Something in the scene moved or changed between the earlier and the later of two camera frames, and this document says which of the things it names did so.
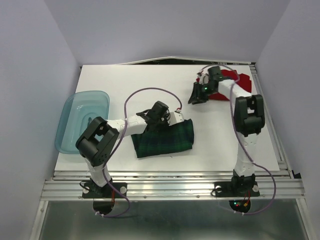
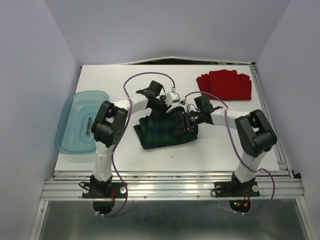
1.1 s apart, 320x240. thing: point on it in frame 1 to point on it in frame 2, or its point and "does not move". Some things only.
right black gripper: [196, 97] to [184, 119]
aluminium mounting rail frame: [285, 184] does not move
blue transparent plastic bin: [77, 108] does not move
